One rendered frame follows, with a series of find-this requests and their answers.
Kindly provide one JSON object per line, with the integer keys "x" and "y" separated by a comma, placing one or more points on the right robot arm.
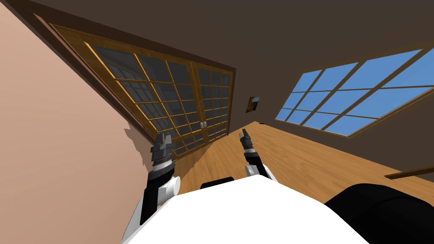
{"x": 383, "y": 213}

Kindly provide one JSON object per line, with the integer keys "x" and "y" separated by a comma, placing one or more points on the wide wooden glazed door leaf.
{"x": 142, "y": 81}

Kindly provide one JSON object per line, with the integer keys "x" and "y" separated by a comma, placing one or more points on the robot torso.
{"x": 244, "y": 213}

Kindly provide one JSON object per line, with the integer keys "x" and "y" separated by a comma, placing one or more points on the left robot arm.
{"x": 151, "y": 189}

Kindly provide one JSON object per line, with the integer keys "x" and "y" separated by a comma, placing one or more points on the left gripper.
{"x": 162, "y": 148}

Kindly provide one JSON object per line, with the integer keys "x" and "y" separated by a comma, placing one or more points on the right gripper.
{"x": 246, "y": 139}

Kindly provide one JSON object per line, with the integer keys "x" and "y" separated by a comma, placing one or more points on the small framed wall picture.
{"x": 253, "y": 104}

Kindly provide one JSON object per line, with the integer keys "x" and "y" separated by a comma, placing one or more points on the narrow wooden glazed door leaf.
{"x": 213, "y": 101}

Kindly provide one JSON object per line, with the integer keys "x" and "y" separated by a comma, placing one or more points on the large brown-framed window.
{"x": 349, "y": 98}

